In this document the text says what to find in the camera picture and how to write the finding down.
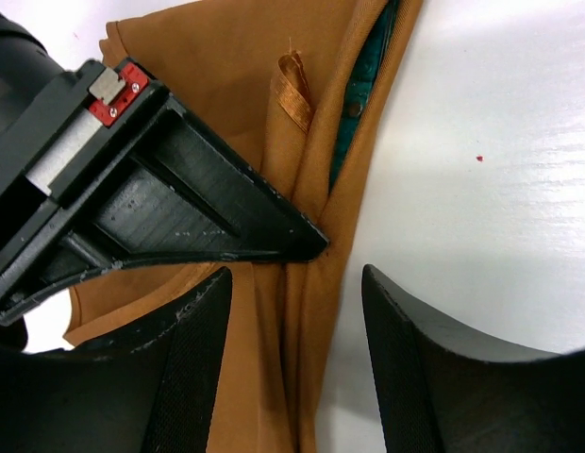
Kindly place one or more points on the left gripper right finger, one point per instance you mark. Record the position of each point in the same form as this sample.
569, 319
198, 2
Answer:
443, 386

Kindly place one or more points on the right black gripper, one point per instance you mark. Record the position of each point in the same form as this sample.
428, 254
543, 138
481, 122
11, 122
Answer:
62, 135

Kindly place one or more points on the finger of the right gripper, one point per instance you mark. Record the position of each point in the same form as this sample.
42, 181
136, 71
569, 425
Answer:
177, 193

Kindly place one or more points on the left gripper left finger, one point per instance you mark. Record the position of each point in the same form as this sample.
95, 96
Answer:
148, 386

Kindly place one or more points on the brown satin napkin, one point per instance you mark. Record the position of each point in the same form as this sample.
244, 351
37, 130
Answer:
269, 77

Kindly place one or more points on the green handled knife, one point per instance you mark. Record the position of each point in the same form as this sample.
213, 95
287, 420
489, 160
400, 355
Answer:
361, 83

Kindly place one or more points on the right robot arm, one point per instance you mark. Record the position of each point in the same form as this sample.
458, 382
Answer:
14, 42

